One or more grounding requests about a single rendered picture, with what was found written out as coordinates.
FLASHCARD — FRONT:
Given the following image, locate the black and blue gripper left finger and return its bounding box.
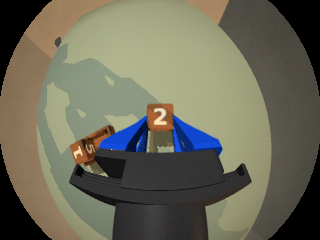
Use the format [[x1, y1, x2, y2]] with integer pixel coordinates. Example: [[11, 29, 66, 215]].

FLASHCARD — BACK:
[[98, 116, 148, 152]]

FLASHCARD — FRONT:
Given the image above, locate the orange-brown cube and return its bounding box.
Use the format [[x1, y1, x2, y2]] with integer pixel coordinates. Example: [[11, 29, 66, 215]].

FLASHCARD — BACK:
[[70, 139, 97, 164], [147, 104, 174, 131]]

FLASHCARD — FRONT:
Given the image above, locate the brown wooden tray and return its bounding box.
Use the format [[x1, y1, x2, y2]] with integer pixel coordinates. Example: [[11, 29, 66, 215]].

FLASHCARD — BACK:
[[83, 125, 115, 167]]

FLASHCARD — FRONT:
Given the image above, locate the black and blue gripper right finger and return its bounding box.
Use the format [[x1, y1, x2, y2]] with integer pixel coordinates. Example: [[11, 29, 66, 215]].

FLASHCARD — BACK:
[[172, 116, 223, 156]]

